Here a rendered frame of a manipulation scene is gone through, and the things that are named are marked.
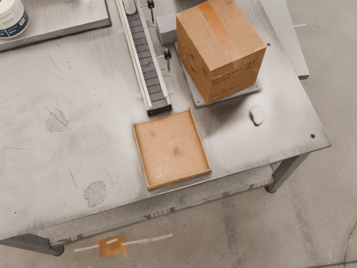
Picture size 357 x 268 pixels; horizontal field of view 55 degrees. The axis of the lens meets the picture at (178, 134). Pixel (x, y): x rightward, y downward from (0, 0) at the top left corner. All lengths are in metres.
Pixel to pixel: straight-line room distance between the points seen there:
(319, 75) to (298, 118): 1.22
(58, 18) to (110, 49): 0.30
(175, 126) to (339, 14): 2.03
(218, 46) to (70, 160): 0.76
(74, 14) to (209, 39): 0.77
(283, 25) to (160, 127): 0.80
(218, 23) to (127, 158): 0.65
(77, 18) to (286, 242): 1.71
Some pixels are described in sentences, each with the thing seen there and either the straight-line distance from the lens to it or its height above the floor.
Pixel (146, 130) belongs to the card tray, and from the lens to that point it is 1.50.
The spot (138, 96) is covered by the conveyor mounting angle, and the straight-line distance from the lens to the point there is 1.58.
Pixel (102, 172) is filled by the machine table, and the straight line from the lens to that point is 1.47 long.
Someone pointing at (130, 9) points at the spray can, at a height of 0.91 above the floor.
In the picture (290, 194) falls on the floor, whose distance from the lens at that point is 2.34.
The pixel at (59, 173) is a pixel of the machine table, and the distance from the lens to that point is 1.52.
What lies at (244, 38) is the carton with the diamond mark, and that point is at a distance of 1.39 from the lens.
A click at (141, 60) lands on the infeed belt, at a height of 0.88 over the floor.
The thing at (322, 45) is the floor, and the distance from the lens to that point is 2.94.
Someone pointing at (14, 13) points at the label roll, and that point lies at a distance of 1.83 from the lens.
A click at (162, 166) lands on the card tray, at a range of 1.43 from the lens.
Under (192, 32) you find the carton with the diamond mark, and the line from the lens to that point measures 1.39.
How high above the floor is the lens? 2.19
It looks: 66 degrees down
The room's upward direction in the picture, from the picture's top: 5 degrees counter-clockwise
